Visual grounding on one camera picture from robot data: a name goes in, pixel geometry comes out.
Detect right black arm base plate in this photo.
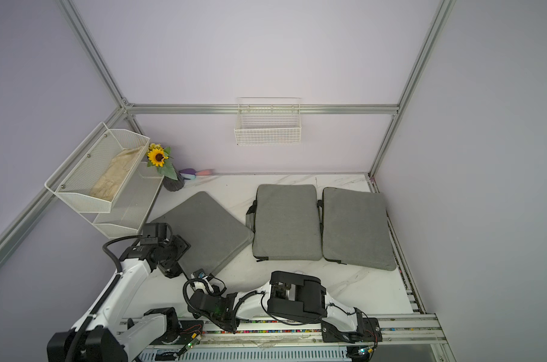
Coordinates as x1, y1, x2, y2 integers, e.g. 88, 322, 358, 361
321, 317, 383, 343

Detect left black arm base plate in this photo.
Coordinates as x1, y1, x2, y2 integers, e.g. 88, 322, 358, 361
152, 321, 203, 345

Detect artificial sunflower bouquet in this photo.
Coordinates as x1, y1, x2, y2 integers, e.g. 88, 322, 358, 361
147, 143, 178, 180

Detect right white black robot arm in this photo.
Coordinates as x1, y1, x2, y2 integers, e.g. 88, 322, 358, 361
182, 271, 371, 342

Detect upper white mesh shelf basket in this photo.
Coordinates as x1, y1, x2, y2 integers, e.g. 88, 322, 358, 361
45, 123, 150, 214

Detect aluminium frame rails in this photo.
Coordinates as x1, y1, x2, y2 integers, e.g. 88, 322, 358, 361
0, 0, 457, 362

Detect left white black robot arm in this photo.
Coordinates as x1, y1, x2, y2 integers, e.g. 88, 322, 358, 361
47, 223, 190, 361

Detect lower white mesh shelf basket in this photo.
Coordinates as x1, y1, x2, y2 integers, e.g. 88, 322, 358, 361
92, 162, 163, 239

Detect grey laptop bag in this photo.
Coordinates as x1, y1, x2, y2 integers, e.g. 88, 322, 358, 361
321, 187, 397, 272
246, 184, 323, 261
152, 192, 254, 276

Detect pastel toy mushrooms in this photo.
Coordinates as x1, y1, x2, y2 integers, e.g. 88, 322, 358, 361
179, 168, 213, 180

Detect beige cloth in basket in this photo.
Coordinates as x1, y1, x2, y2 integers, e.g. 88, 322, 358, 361
89, 146, 144, 202

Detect white wire wall basket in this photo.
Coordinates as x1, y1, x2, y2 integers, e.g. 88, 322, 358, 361
234, 97, 302, 146

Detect white mesh shelf basket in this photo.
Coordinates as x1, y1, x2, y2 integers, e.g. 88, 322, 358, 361
45, 123, 150, 214
92, 162, 163, 239

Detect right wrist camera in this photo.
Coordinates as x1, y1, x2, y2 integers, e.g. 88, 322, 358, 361
191, 269, 211, 291

